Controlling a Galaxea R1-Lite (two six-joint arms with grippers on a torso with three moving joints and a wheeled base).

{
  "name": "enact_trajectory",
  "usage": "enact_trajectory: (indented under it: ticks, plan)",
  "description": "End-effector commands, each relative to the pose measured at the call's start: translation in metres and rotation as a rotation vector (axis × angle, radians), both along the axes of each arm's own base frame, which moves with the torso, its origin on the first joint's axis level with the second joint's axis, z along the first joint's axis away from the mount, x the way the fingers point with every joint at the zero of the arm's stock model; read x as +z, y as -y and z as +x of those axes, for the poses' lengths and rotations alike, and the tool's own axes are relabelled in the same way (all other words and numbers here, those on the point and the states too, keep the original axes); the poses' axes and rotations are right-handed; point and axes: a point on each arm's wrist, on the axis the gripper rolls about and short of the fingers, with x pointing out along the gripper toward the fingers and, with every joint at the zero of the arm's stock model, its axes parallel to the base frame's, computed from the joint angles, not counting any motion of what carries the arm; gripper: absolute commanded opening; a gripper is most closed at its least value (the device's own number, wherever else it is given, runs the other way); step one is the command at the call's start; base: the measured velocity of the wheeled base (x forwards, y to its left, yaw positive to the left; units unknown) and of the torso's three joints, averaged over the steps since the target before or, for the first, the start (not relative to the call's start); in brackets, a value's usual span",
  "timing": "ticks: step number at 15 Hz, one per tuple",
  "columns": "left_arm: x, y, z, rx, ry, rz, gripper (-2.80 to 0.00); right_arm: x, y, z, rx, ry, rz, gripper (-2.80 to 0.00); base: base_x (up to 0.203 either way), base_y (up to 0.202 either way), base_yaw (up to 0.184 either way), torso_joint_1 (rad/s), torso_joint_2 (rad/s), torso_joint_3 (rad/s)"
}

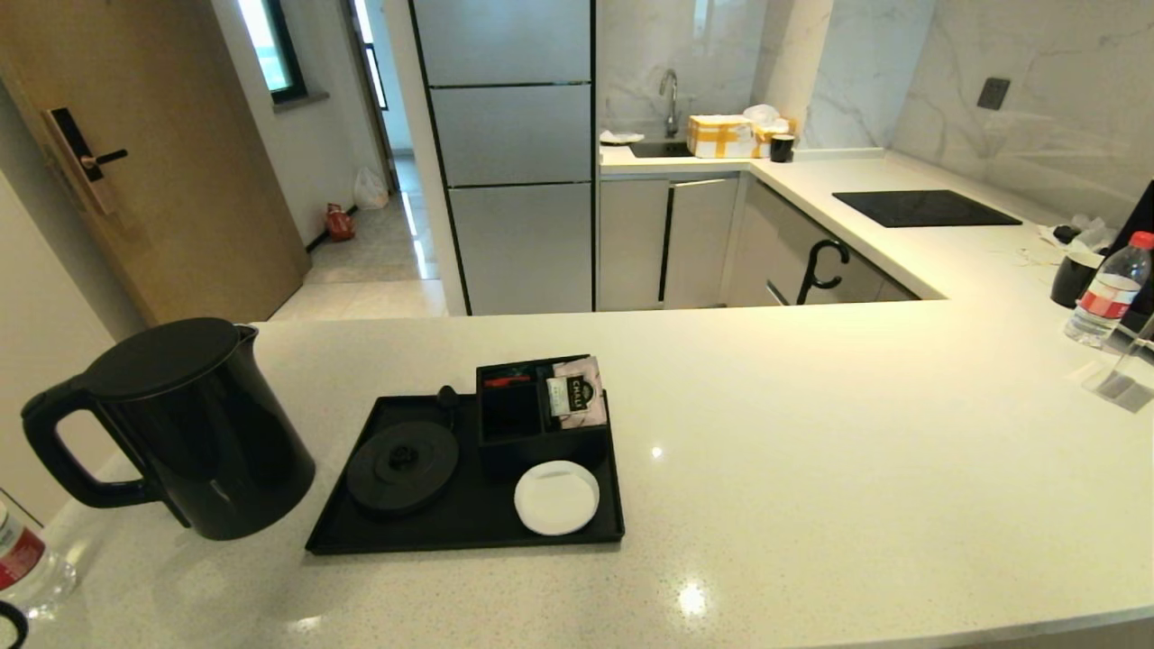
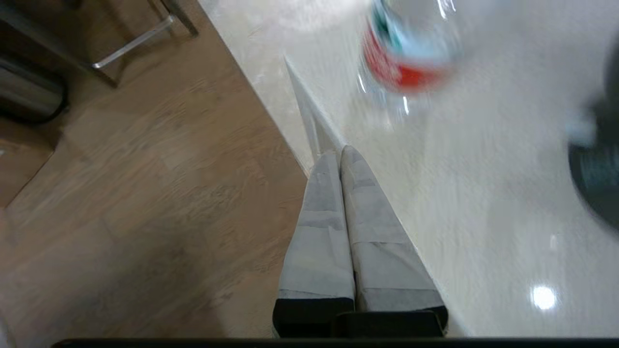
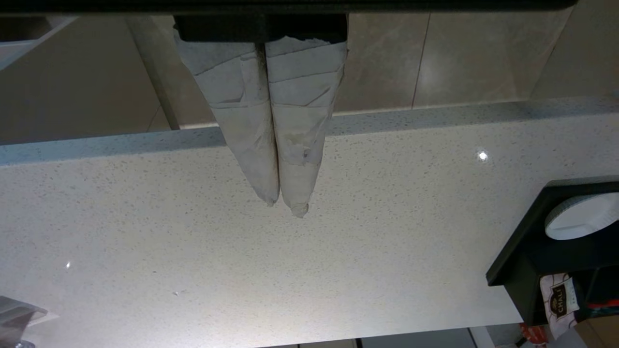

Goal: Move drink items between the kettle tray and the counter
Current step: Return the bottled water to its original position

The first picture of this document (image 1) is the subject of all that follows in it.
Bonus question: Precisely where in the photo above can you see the silver refrigerator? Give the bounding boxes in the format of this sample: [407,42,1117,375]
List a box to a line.
[410,0,598,316]

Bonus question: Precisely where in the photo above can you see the black mug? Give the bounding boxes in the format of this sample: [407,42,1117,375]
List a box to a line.
[1050,252,1105,310]

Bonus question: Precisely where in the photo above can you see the white round coaster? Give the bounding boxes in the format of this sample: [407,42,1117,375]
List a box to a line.
[514,461,600,536]

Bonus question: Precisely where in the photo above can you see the large yellow taped carton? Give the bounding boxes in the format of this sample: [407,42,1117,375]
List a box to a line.
[687,114,756,160]

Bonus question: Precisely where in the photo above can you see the black electric kettle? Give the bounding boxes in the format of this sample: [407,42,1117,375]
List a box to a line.
[21,317,318,542]

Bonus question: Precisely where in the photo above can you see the black compartment organizer box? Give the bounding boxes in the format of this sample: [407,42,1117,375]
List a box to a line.
[475,354,611,476]

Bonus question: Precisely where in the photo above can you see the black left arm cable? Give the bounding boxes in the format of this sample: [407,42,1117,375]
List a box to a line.
[0,599,31,649]

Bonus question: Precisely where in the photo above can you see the chrome kitchen faucet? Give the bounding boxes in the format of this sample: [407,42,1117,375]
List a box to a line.
[659,69,682,139]

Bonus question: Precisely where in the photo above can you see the clear acrylic stand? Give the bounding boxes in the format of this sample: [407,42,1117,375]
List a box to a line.
[1082,315,1154,416]

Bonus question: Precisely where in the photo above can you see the brown wooden door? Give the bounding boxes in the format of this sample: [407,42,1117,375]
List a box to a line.
[0,0,312,330]

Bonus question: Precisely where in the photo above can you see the narrow dark framed hallway window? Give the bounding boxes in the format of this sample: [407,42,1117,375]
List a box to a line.
[352,0,393,114]

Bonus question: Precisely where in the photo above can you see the black induction cooktop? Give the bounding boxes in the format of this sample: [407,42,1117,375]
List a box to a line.
[832,190,1024,229]

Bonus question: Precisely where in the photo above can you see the black round kettle base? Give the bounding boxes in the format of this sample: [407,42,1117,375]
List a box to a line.
[346,385,462,517]

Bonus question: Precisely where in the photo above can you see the white tea bag packet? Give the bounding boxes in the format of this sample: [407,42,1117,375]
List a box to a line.
[545,356,608,429]

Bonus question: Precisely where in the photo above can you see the black gold door lock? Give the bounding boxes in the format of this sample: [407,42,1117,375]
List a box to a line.
[43,108,130,217]

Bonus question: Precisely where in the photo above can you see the white tall cabinet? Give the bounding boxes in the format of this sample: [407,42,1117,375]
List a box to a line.
[0,171,150,528]

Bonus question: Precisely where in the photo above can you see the white plastic bag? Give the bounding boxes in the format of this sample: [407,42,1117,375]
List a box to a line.
[353,168,391,211]

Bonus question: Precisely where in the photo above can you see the black rectangular serving tray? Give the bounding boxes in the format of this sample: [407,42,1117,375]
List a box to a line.
[306,388,627,555]

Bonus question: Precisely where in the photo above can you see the clear water bottle red cap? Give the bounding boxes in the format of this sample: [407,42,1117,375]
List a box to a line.
[1064,232,1154,349]
[0,498,80,618]

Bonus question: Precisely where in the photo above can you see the grey kitchen base cabinets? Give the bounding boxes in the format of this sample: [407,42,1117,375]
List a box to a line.
[597,171,920,312]

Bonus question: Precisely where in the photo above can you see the black curved umbrella handle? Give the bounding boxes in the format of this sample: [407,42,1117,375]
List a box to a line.
[797,239,851,307]

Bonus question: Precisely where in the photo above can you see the white crumpled tissue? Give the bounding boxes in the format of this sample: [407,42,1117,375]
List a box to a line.
[1041,216,1119,268]

